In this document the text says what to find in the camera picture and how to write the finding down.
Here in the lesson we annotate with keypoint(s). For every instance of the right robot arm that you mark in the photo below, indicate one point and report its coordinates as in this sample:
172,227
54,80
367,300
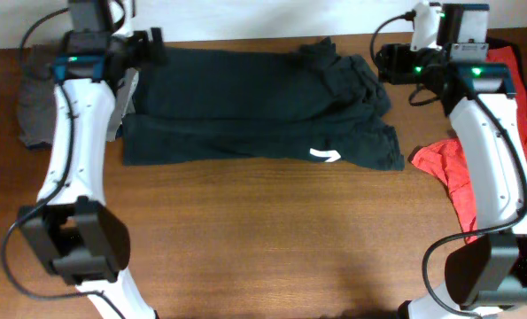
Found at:
447,55

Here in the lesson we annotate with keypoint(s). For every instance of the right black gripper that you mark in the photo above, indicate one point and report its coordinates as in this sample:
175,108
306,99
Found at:
393,65

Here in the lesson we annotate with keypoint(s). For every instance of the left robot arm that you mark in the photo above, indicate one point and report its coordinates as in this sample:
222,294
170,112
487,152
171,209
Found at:
69,228

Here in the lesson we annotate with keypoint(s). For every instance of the red t-shirt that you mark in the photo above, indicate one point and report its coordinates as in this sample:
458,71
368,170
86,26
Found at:
445,160

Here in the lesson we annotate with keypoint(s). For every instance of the folded grey-brown garment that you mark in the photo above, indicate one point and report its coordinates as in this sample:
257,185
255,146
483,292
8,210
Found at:
36,109

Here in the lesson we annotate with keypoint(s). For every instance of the dark green t-shirt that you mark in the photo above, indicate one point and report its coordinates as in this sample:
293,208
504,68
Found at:
311,104

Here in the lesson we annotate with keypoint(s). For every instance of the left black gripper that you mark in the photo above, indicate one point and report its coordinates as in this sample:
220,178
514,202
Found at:
147,58

